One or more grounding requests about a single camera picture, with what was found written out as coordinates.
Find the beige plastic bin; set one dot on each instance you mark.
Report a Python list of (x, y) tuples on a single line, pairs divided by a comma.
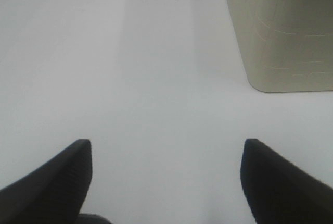
[(285, 45)]

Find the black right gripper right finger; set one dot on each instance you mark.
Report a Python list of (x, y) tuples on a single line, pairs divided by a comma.
[(277, 191)]

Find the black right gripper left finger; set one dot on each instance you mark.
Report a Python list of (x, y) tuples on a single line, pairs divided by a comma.
[(54, 192)]

